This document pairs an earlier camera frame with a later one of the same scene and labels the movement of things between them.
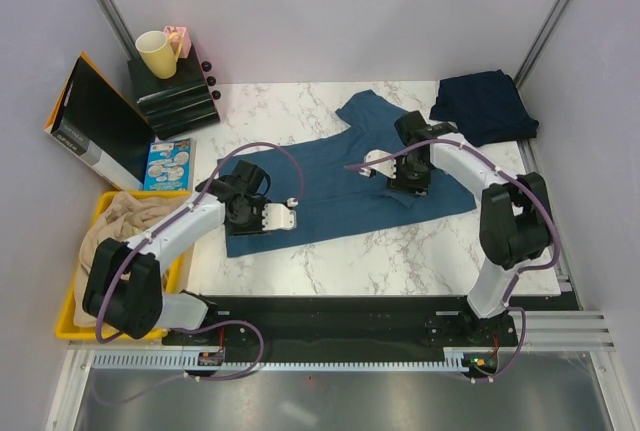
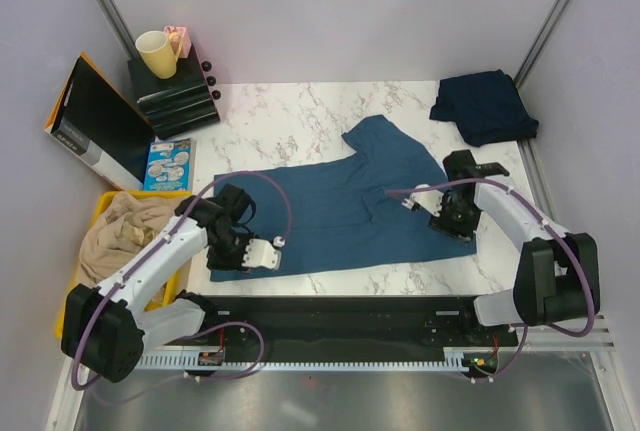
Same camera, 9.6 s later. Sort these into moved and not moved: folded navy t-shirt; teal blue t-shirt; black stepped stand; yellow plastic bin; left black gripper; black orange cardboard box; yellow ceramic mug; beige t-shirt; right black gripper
Moved: left black gripper; right black gripper; teal blue t-shirt
Not moved: yellow plastic bin; yellow ceramic mug; black stepped stand; beige t-shirt; folded navy t-shirt; black orange cardboard box
